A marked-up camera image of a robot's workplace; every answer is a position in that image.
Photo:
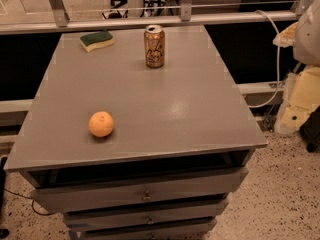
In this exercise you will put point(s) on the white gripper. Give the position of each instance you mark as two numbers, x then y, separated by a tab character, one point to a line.
308	37

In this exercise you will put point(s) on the orange soda can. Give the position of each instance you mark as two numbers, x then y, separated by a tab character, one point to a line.
154	42

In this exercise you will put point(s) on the metal railing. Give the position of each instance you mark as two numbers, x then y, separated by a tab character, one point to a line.
41	16

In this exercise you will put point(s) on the top grey drawer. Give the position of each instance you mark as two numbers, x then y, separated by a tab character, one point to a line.
143	190

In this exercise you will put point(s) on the grey drawer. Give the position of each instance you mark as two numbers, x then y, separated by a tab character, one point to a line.
158	231
150	214
143	190

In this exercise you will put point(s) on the middle grey drawer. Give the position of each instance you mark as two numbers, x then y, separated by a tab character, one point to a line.
150	214

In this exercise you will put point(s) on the grey drawer cabinet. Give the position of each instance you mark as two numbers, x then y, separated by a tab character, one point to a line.
187	116

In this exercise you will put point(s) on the bottom grey drawer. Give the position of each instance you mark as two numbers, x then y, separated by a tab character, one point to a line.
158	231

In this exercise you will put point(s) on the green and yellow sponge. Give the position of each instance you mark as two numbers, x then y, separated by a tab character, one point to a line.
96	40

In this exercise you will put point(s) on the orange fruit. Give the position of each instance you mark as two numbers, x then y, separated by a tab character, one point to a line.
101	124

